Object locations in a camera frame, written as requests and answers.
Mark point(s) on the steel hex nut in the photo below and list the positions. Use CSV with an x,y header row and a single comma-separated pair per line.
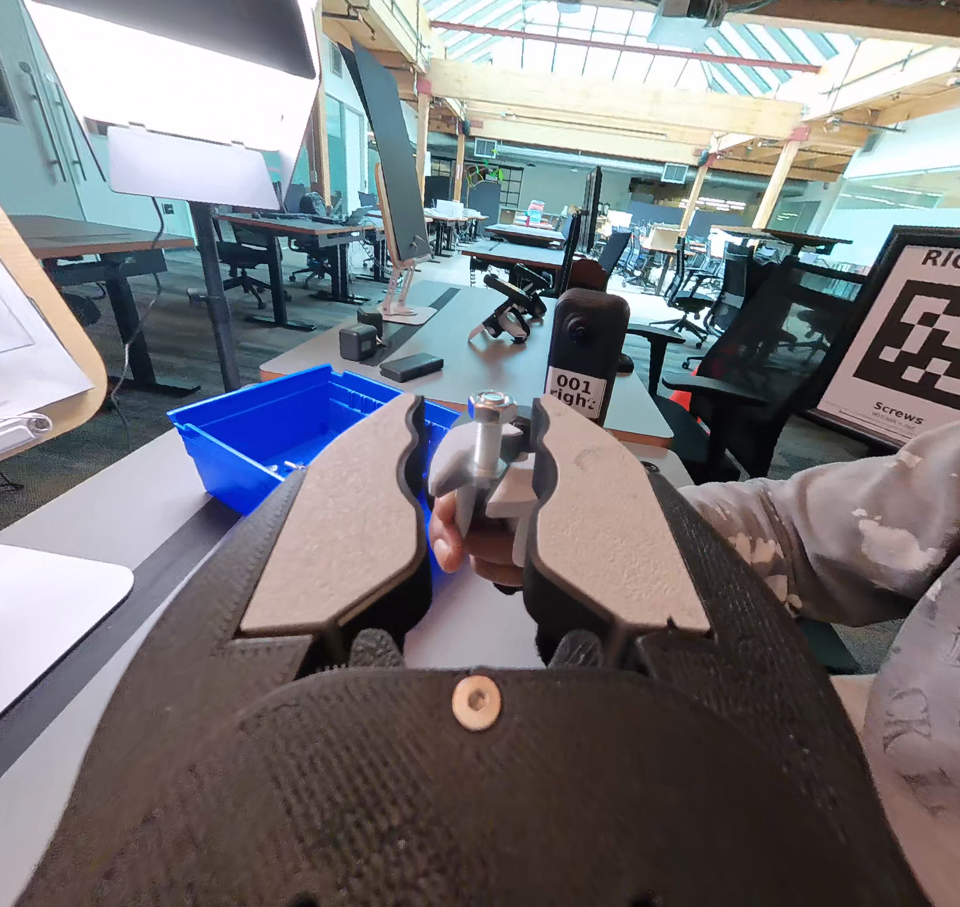
x,y
491,416

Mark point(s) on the black light stand pole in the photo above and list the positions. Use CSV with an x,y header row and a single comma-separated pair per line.
x,y
214,299

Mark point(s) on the flat black box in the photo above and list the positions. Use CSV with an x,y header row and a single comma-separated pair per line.
x,y
411,367

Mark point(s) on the group of black office chairs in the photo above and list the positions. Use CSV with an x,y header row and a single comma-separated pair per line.
x,y
697,277

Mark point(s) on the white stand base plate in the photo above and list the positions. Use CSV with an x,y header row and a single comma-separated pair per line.
x,y
52,607

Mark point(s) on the dark wooden board stand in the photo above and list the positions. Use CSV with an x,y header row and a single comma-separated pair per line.
x,y
390,157

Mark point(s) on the studio light panel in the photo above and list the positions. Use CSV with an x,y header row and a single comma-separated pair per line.
x,y
187,97

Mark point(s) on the wooden instruction board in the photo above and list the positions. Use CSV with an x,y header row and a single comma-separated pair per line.
x,y
75,341

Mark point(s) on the steel hex bolt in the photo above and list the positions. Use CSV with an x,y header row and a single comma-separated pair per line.
x,y
291,466
486,449

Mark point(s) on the printed instruction sheet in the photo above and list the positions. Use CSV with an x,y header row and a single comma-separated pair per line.
x,y
30,367

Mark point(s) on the red ceiling pipe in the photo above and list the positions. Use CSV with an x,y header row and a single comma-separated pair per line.
x,y
600,44

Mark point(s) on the blue plastic bin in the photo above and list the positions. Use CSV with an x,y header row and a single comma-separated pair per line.
x,y
225,464

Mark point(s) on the grey ceiling unit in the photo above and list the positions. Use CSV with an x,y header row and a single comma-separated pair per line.
x,y
686,14

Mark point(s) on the framed square-pattern tag poster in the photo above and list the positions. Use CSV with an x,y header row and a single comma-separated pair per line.
x,y
900,397

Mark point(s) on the black clamp device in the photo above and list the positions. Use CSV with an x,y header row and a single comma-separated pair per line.
x,y
510,299

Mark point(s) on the clear sheet holder rail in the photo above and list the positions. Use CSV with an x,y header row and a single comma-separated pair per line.
x,y
26,427

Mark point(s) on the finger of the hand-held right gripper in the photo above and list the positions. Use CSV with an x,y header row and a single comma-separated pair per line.
x,y
514,491
448,468

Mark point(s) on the long wooden office desk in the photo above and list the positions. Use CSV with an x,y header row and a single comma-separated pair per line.
x,y
300,223

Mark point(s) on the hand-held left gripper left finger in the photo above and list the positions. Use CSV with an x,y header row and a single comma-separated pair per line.
x,y
345,532

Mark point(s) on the person's right forearm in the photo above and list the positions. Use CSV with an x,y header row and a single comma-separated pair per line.
x,y
840,539

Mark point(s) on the wooden desk with black legs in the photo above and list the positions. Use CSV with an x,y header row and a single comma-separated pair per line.
x,y
75,236

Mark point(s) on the green potted plant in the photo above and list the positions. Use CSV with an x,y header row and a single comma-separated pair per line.
x,y
487,168

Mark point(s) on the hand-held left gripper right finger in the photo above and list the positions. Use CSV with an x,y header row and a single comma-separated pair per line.
x,y
607,539

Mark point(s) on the person's right hand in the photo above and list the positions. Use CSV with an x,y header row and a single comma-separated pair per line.
x,y
446,539

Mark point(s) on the grey office desk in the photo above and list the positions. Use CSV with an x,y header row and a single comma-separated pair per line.
x,y
442,337

